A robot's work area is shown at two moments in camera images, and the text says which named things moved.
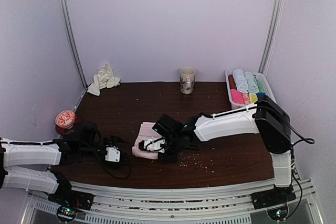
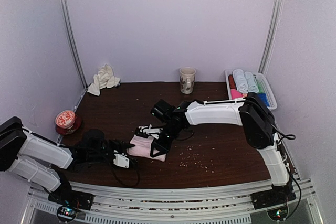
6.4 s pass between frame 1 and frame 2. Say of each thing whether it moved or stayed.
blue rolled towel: stayed
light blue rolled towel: stayed
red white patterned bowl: stayed
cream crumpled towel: stayed
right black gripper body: moved
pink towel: moved
